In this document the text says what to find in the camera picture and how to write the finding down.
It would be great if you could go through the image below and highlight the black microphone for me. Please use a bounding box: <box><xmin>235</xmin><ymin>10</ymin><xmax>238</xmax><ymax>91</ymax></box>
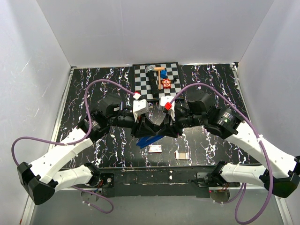
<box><xmin>145</xmin><ymin>65</ymin><xmax>159</xmax><ymax>98</ymax></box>

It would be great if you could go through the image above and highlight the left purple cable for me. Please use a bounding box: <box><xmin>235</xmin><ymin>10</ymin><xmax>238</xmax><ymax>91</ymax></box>
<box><xmin>11</xmin><ymin>79</ymin><xmax>141</xmax><ymax>214</ymax></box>

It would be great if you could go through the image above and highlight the black white checkerboard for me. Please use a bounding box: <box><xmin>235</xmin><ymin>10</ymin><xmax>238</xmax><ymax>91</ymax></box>
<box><xmin>133</xmin><ymin>62</ymin><xmax>183</xmax><ymax>101</ymax></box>

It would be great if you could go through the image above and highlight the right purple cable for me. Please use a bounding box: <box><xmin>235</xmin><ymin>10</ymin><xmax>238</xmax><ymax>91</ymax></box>
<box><xmin>164</xmin><ymin>82</ymin><xmax>275</xmax><ymax>224</ymax></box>

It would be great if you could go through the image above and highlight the wooden toy hammer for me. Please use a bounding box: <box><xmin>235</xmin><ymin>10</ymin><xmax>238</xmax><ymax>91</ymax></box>
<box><xmin>154</xmin><ymin>67</ymin><xmax>165</xmax><ymax>90</ymax></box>

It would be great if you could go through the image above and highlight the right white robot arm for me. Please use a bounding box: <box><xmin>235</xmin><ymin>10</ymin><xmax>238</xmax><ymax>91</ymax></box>
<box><xmin>159</xmin><ymin>91</ymin><xmax>300</xmax><ymax>198</ymax></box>

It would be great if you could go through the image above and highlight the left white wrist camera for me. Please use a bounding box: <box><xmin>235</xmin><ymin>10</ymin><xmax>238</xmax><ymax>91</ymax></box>
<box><xmin>133</xmin><ymin>92</ymin><xmax>149</xmax><ymax>122</ymax></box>

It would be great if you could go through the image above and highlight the blue toy block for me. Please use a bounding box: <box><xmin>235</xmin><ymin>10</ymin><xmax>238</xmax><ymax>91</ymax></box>
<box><xmin>160</xmin><ymin>70</ymin><xmax>167</xmax><ymax>79</ymax></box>

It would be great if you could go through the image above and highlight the purple cable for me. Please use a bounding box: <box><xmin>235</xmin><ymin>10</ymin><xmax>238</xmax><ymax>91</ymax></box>
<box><xmin>11</xmin><ymin>79</ymin><xmax>141</xmax><ymax>214</ymax></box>
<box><xmin>164</xmin><ymin>82</ymin><xmax>275</xmax><ymax>224</ymax></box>

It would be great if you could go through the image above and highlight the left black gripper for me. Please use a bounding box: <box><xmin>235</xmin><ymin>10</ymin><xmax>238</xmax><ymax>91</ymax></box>
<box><xmin>108</xmin><ymin>112</ymin><xmax>157</xmax><ymax>138</ymax></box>

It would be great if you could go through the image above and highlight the red toy figure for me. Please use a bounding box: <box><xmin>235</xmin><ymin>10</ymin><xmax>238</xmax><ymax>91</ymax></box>
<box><xmin>162</xmin><ymin>79</ymin><xmax>172</xmax><ymax>89</ymax></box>

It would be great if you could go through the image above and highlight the aluminium frame rail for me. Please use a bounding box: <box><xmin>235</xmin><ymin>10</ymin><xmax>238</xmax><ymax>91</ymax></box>
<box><xmin>19</xmin><ymin>67</ymin><xmax>76</xmax><ymax>225</ymax></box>

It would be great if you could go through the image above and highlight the open staple box tray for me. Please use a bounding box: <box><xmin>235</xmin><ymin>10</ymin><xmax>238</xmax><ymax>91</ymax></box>
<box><xmin>175</xmin><ymin>151</ymin><xmax>189</xmax><ymax>160</ymax></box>

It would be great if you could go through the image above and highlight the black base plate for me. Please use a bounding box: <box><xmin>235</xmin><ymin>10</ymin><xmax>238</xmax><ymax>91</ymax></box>
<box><xmin>72</xmin><ymin>164</ymin><xmax>258</xmax><ymax>199</ymax></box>

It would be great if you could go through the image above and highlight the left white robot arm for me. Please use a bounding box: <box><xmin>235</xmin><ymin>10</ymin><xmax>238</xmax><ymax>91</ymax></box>
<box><xmin>17</xmin><ymin>92</ymin><xmax>151</xmax><ymax>205</ymax></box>

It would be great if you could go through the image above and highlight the blue black stapler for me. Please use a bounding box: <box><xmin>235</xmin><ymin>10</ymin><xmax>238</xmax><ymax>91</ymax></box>
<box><xmin>136</xmin><ymin>135</ymin><xmax>164</xmax><ymax>149</ymax></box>

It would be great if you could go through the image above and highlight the red white staple box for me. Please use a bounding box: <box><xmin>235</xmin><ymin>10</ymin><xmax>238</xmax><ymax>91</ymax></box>
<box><xmin>149</xmin><ymin>145</ymin><xmax>162</xmax><ymax>153</ymax></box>

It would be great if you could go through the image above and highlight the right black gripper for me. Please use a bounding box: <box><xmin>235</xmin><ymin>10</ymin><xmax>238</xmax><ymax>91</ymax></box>
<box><xmin>157</xmin><ymin>106</ymin><xmax>206</xmax><ymax>139</ymax></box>

